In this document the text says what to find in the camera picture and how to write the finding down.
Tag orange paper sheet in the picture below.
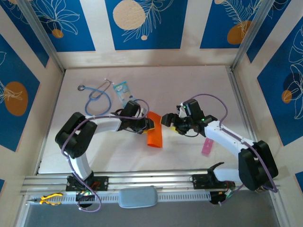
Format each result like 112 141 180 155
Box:
146 111 164 149

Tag light blue snack packet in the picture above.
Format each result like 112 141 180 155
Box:
112 80 134 107

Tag blue stethoscope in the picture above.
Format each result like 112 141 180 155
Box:
77 79 114 117

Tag grey blue pad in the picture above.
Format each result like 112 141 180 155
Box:
117 185 159 209

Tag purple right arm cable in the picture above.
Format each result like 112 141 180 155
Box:
188 94 279 206

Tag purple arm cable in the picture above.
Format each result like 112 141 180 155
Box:
61 98 150 213
188 94 279 206

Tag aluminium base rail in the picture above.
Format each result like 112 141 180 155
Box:
20 168 284 196

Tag aluminium table side rail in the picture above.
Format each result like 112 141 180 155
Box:
226 66 258 145

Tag grey slotted cable duct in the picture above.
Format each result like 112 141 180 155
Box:
25 190 212 206

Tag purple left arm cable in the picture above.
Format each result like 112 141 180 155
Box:
61 98 150 213

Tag yellow handled pliers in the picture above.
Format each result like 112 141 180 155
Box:
26 192 64 206

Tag aluminium frame post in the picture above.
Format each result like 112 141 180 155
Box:
232 0 273 70
18 0 65 73

